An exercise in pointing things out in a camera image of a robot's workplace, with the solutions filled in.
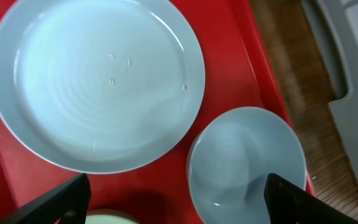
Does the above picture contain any light blue plate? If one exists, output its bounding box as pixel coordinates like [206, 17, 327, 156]
[0, 0, 205, 174]

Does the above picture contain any light blue bowl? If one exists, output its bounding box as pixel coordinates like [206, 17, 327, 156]
[186, 107, 307, 223]

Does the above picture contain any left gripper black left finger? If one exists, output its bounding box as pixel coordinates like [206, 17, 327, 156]
[0, 174, 91, 224]

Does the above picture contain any grey dishwasher rack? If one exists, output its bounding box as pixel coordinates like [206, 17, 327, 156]
[301, 0, 358, 183]

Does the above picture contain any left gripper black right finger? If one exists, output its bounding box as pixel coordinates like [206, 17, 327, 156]
[264, 173, 358, 224]

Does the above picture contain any red tray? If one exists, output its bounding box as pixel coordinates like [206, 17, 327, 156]
[0, 0, 316, 224]

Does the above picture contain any mint green bowl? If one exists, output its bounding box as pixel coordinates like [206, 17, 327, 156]
[85, 209, 140, 224]

